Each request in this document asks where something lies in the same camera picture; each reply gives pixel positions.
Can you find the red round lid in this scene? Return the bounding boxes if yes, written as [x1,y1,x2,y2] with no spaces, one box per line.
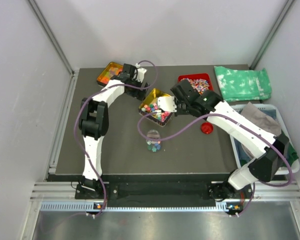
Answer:
[200,122,214,135]

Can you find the metal scoop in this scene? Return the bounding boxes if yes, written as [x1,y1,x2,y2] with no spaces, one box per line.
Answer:
[150,109,162,116]

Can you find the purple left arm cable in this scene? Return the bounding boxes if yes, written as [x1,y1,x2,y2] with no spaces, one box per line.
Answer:
[73,59,159,218]

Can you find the white laundry basket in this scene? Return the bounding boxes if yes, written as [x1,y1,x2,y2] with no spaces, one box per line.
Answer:
[230,103,300,173]

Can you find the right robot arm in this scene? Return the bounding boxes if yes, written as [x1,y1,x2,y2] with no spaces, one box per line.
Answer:
[170,80,290,198]

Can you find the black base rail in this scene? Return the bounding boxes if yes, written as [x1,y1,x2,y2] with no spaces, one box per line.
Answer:
[75,173,252,208]

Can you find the grey cloth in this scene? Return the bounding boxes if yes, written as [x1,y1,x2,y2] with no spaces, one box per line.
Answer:
[240,102,282,136]

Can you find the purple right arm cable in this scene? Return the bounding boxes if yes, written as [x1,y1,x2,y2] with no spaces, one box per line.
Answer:
[136,111,296,217]

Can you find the gold tin translucent star candies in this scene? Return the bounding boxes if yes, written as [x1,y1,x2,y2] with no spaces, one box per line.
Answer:
[96,62,123,86]

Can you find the green white cloth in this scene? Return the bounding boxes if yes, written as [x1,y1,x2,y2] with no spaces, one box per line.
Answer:
[214,66,272,102]

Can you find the blue cloth in basket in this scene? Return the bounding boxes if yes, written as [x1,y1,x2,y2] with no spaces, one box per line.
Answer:
[230,104,288,168]

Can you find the green cloth in basket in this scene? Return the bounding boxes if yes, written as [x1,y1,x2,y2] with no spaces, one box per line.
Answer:
[286,143,299,167]

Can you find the red box of lollipops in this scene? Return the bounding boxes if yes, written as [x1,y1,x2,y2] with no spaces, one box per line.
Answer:
[177,73,214,95]

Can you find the clear glass jar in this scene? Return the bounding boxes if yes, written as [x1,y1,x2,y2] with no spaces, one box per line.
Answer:
[146,129,162,153]

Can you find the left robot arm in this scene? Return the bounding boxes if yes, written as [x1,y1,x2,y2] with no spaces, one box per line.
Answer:
[77,63,149,199]

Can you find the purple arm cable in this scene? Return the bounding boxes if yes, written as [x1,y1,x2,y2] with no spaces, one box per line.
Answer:
[136,111,296,217]
[73,59,159,218]

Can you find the speckled tin pastel star candies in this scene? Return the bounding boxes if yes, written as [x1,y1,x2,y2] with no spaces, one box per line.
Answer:
[138,88,173,127]

